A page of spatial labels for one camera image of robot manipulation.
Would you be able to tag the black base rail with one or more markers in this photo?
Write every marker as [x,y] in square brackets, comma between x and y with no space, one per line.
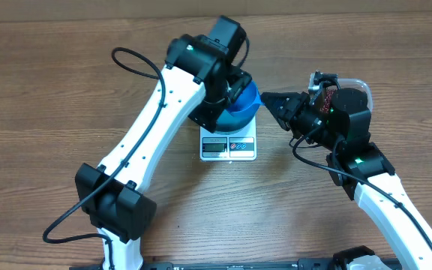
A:
[334,263]

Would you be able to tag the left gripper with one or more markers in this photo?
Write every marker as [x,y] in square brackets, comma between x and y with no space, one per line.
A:
[205,115]

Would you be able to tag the red beans in container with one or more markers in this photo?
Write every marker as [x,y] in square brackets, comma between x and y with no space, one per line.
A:
[327,99]

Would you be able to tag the blue plastic scoop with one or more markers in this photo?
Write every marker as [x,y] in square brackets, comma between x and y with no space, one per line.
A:
[248,102]

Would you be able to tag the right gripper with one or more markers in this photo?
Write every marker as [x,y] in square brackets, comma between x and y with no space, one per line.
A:
[286,113]

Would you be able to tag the white digital kitchen scale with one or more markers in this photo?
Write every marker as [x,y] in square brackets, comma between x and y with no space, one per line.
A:
[228,147]

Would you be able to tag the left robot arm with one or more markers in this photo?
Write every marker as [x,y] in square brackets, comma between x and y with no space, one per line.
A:
[113,192]

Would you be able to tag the clear plastic container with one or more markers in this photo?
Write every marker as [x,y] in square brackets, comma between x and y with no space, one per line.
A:
[349,83]

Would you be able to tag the teal blue bowl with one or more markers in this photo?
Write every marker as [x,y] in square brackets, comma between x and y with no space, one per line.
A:
[227,123]

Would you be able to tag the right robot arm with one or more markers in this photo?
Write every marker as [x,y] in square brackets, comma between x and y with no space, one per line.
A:
[330,130]

